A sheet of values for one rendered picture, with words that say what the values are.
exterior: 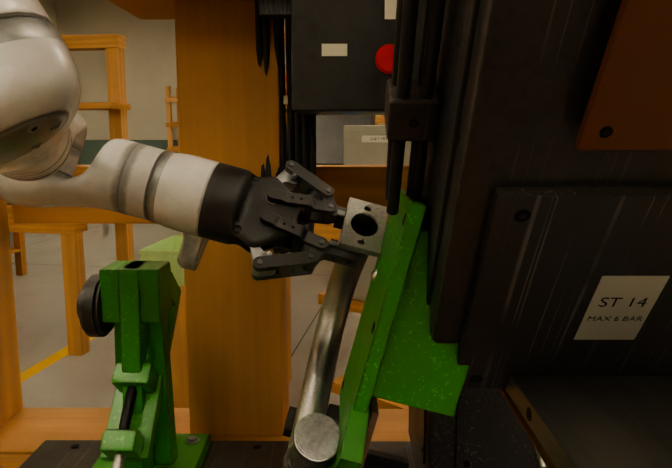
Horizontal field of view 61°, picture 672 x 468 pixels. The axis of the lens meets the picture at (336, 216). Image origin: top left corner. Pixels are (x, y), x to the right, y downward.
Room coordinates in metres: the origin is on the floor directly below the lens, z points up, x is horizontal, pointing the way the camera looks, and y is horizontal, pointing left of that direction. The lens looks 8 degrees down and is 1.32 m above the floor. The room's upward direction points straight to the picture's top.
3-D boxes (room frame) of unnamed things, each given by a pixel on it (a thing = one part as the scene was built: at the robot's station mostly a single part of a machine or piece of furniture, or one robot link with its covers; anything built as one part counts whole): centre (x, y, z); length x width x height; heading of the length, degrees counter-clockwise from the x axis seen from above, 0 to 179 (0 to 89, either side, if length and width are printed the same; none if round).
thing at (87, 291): (0.67, 0.29, 1.12); 0.07 x 0.03 x 0.08; 0
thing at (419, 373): (0.48, -0.07, 1.17); 0.13 x 0.12 x 0.20; 90
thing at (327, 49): (0.75, -0.03, 1.42); 0.17 x 0.12 x 0.15; 90
